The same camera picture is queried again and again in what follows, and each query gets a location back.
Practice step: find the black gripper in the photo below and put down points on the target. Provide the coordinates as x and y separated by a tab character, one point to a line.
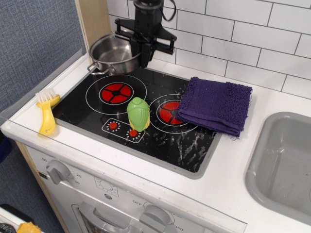
145	33

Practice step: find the stainless steel pot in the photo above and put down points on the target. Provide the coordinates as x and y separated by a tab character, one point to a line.
112	55

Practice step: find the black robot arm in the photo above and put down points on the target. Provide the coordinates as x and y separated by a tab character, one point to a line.
145	33

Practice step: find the green and yellow toy corn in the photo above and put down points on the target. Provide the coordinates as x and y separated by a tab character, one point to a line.
138	112

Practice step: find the black toy stovetop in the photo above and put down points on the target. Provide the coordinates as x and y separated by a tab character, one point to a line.
96	107

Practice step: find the purple folded towel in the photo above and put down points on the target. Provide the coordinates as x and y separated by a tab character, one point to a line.
222	107

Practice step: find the yellow dish brush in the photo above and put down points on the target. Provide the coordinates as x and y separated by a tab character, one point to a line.
46	99

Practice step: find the grey timer knob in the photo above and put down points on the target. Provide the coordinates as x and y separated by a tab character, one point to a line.
57	171

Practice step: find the grey oven knob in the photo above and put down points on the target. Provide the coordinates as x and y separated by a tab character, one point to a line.
155	218

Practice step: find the grey sink basin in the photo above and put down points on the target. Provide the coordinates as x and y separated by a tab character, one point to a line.
279	173

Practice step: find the yellow cloth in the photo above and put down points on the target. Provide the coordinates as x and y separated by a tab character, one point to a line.
28	227

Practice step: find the light wooden side post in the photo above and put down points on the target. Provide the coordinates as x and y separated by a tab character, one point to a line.
94	20

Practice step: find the grey oven door handle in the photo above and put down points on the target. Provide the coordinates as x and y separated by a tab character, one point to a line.
109	220

